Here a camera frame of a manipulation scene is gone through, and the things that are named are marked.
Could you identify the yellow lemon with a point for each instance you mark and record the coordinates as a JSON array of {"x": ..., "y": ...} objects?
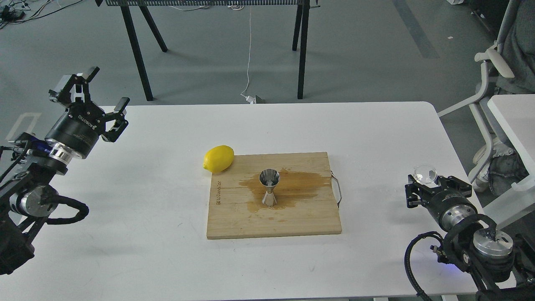
[{"x": 218, "y": 158}]

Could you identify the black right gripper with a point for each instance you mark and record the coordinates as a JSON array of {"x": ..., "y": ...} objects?
[{"x": 446, "y": 203}]

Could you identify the person in grey clothes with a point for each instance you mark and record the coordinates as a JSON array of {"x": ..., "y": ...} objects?
[{"x": 505, "y": 166}]

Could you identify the steel double jigger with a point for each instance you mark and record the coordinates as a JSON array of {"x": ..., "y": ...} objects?
[{"x": 269, "y": 178}]

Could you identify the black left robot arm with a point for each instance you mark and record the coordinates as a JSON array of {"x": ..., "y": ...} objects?
[{"x": 28, "y": 201}]

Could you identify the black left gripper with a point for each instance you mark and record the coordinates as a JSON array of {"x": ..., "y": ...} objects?
[{"x": 78, "y": 128}]

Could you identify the small clear glass cup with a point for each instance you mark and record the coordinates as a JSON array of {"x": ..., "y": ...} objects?
[{"x": 425, "y": 174}]

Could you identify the bamboo cutting board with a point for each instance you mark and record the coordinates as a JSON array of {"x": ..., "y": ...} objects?
[{"x": 306, "y": 203}]

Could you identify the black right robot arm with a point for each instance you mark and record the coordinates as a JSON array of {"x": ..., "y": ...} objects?
[{"x": 501, "y": 266}]

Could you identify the white side table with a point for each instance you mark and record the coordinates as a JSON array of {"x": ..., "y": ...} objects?
[{"x": 516, "y": 115}]

